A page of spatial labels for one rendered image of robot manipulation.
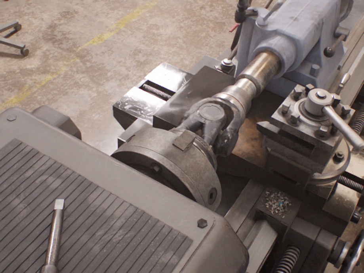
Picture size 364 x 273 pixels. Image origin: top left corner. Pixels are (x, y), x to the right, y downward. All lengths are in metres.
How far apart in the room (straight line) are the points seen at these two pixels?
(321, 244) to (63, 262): 0.90
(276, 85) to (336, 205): 0.51
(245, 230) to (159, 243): 0.68
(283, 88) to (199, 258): 1.10
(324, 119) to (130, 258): 0.70
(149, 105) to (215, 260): 0.94
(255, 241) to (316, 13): 0.75
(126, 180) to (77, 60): 2.55
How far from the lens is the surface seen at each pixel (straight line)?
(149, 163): 0.95
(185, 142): 0.97
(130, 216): 0.70
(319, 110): 1.20
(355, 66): 2.00
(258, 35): 1.48
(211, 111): 1.14
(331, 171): 1.38
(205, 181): 0.97
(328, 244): 1.41
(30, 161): 0.78
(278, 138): 1.23
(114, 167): 0.76
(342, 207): 1.41
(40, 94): 3.01
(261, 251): 1.30
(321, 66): 1.68
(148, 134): 1.00
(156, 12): 3.77
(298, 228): 1.42
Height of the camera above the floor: 1.91
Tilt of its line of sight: 45 degrees down
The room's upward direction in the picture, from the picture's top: 7 degrees clockwise
